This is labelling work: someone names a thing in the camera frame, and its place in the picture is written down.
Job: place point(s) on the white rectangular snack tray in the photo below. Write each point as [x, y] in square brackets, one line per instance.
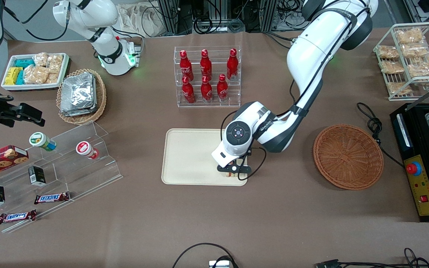
[8, 86]

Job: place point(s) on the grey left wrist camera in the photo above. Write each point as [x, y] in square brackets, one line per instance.
[242, 170]

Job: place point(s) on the red plaid cookie box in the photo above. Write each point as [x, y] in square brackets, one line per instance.
[0, 160]

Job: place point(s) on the snickers chocolate bar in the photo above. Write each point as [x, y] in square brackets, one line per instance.
[51, 198]
[17, 216]

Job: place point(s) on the beige plastic tray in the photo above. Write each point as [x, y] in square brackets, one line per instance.
[188, 156]

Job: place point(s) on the red emergency stop button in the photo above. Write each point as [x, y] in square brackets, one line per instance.
[414, 168]

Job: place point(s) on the beige cloth bag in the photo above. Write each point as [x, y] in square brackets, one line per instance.
[140, 18]

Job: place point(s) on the oval wicker basket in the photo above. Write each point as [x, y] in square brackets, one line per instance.
[101, 96]

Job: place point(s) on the clear acrylic bottle rack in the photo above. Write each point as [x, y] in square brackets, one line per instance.
[210, 104]

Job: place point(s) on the aluminium frame profile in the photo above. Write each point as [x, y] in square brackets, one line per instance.
[268, 13]
[171, 15]

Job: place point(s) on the small silver device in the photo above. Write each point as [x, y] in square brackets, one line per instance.
[220, 264]

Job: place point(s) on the silver foil packet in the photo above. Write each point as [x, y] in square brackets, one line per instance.
[88, 111]
[77, 93]

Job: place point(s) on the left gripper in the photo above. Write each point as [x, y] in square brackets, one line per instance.
[248, 152]

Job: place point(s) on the teal snack packet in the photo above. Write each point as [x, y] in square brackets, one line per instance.
[24, 63]
[21, 77]

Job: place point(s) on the yellow snack packet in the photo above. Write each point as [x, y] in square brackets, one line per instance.
[12, 76]

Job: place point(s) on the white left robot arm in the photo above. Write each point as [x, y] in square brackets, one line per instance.
[311, 56]

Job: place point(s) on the triangular sandwich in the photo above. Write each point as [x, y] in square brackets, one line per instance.
[231, 175]

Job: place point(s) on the clear acrylic stepped shelf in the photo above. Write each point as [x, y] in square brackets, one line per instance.
[69, 175]

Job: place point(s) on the red cola bottle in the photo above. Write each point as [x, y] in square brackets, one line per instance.
[222, 90]
[206, 91]
[206, 65]
[188, 93]
[232, 65]
[186, 67]

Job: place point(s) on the red lid yogurt cup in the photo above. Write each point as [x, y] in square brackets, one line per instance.
[85, 149]

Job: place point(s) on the bagged fried snack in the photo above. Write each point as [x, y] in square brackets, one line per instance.
[387, 52]
[423, 69]
[399, 88]
[391, 67]
[410, 36]
[415, 49]

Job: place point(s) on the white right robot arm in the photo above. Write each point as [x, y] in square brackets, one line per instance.
[106, 22]

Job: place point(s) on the black yellow control box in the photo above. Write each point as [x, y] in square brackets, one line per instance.
[423, 201]

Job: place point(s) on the round empty wicker basket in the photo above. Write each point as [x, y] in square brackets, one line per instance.
[348, 156]

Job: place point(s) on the green lid yogurt cup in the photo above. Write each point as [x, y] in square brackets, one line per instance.
[41, 140]

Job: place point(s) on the clear rice cracker bag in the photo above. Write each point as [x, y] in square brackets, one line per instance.
[35, 75]
[41, 59]
[55, 63]
[53, 78]

